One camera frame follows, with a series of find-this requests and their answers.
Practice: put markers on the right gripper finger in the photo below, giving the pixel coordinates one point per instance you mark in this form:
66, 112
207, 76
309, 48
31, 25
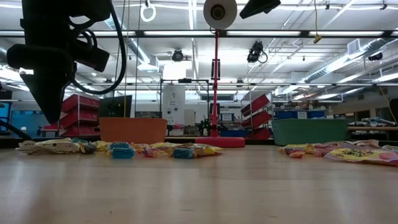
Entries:
261, 6

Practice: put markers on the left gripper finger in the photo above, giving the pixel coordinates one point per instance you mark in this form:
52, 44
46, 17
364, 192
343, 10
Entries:
38, 90
59, 87

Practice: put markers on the white candy bar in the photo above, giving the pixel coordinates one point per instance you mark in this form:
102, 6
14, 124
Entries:
60, 148
28, 145
367, 143

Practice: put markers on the purple hard candy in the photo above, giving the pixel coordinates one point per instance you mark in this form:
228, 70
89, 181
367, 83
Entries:
287, 151

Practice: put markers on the orange hard candy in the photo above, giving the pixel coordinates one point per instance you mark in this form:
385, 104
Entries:
297, 154

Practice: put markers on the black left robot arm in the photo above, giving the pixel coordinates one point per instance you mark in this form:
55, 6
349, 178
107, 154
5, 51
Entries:
62, 18

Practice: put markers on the dark blue wrapped hard candy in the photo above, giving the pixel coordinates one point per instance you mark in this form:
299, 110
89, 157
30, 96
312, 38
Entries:
89, 148

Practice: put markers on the yellow purple-edged candy packet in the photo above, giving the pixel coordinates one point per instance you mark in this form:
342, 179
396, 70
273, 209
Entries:
192, 144
363, 155

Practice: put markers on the green wrapped hard candy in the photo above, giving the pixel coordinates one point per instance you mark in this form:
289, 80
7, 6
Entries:
389, 147

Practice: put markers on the red storage bin rack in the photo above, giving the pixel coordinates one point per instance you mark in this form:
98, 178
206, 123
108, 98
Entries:
81, 104
256, 105

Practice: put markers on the blue partition panel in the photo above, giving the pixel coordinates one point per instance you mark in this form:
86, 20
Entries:
28, 124

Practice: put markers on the black monitor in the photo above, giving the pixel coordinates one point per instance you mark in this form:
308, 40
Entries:
115, 106

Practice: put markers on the orange plastic bin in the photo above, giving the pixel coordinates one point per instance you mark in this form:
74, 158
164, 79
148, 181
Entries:
133, 130

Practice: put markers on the blue storage bins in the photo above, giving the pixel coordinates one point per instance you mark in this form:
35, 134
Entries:
289, 114

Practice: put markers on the white cabinet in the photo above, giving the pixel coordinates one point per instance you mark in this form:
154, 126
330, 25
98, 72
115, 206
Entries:
173, 105

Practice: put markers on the small framed screen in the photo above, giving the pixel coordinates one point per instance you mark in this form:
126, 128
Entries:
227, 117

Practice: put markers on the teal green plastic bin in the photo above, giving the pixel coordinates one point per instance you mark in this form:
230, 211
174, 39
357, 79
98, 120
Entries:
309, 132

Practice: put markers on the red desk lamp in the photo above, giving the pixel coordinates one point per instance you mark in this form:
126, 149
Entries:
220, 142

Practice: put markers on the wooden workbench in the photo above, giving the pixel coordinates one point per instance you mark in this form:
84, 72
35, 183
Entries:
373, 128

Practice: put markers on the black round overhead camera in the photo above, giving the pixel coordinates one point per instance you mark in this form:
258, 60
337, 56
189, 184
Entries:
178, 55

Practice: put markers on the black metal stand frame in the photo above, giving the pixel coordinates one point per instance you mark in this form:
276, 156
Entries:
185, 80

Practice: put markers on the black overhead frame beam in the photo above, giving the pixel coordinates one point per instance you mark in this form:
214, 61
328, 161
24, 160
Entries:
387, 33

